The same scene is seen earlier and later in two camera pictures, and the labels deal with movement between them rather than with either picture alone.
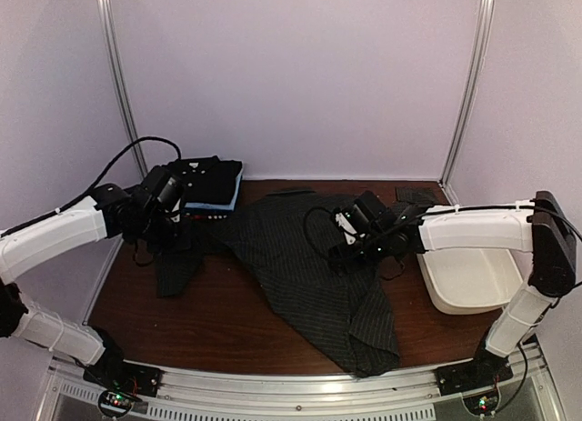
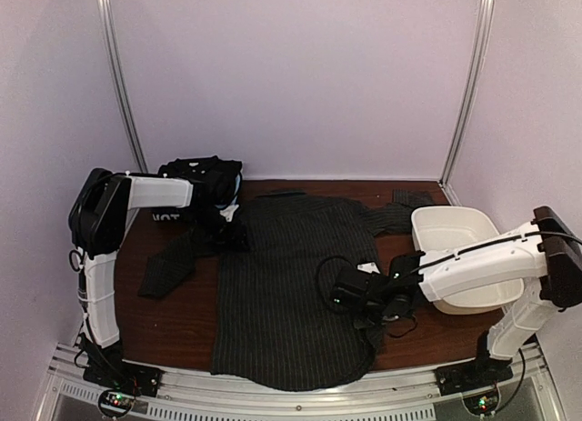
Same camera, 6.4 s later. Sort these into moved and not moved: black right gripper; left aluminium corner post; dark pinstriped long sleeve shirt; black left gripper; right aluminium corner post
Moved: black left gripper; black right gripper; dark pinstriped long sleeve shirt
Not moved: left aluminium corner post; right aluminium corner post
